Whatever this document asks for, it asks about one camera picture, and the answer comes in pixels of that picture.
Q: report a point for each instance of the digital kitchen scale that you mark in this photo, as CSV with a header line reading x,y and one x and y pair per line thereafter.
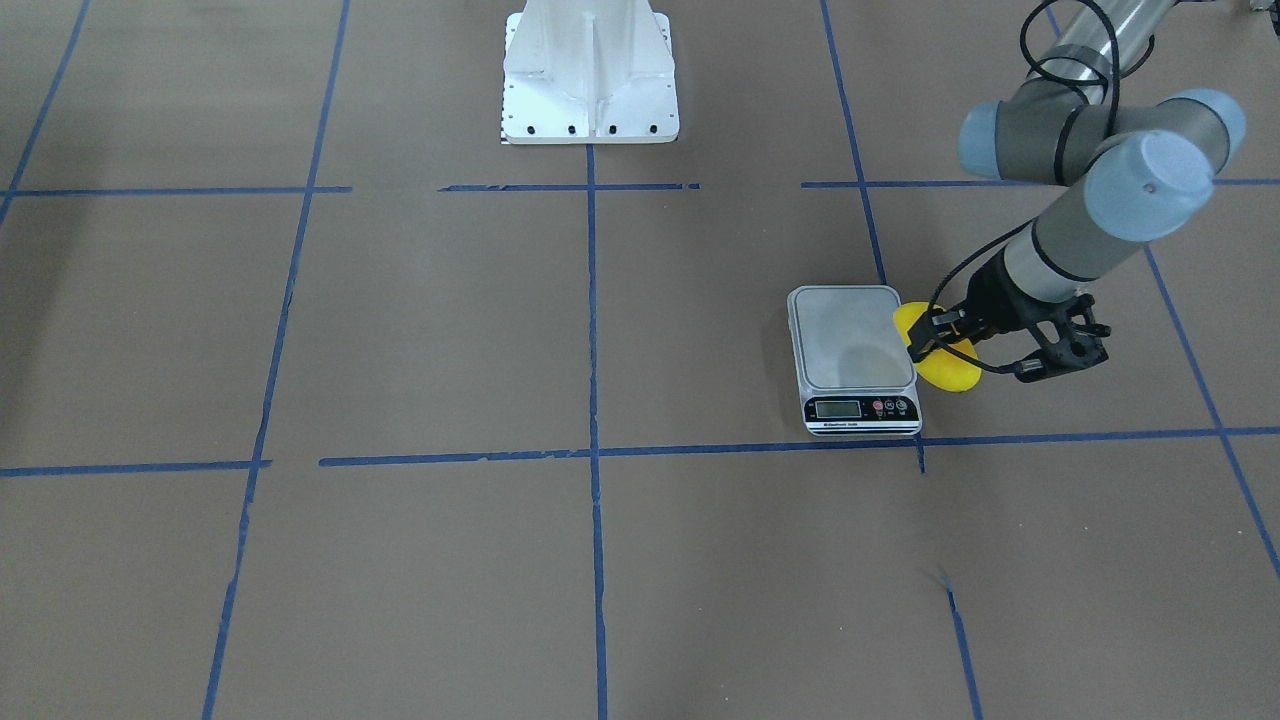
x,y
854,375

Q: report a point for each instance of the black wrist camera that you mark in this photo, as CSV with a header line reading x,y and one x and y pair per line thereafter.
x,y
1068,336

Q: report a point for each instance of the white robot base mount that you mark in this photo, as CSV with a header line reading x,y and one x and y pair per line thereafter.
x,y
588,72

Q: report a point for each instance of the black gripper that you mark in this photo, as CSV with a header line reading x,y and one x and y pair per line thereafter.
x,y
990,299

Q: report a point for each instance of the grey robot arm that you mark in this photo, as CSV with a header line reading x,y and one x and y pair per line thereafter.
x,y
1129,176

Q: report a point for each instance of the yellow mango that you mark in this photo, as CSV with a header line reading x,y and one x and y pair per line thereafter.
x,y
941,371

